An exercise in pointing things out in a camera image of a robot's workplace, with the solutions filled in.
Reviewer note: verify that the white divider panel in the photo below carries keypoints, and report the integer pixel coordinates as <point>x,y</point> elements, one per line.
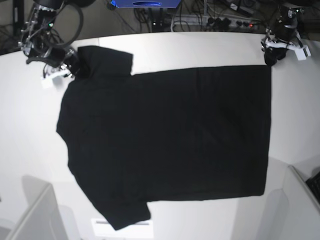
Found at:
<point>303,218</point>
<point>42,219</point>

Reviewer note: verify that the white divider panel right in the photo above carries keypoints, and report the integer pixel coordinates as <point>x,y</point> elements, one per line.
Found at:
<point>303,218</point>

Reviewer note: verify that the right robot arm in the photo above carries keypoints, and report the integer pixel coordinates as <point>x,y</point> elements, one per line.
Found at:
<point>40,42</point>

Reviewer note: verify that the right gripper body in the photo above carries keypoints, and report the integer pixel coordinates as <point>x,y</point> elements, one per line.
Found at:
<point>55,57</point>

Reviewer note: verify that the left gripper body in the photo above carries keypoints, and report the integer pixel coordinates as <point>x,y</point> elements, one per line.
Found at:
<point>280,37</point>

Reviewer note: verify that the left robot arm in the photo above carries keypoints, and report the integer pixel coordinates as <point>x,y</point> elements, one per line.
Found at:
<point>289,11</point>

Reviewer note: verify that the blue box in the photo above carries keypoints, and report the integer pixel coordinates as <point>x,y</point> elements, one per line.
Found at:
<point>145,3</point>

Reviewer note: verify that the black keyboard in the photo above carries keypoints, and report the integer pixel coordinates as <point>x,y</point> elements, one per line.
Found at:
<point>314,185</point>

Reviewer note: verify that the white divider panel left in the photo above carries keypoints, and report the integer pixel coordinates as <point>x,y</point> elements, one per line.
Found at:
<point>42,219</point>

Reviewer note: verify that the black T-shirt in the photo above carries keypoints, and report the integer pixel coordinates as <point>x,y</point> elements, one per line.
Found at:
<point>190,134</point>

